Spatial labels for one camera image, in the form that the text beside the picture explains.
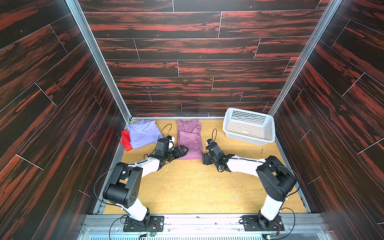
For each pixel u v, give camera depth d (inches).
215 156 28.3
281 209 25.6
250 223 28.9
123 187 18.1
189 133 42.5
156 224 27.8
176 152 32.4
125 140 40.6
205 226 28.3
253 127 45.1
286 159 40.2
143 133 41.2
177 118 49.1
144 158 27.1
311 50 31.6
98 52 32.4
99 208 31.8
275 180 18.8
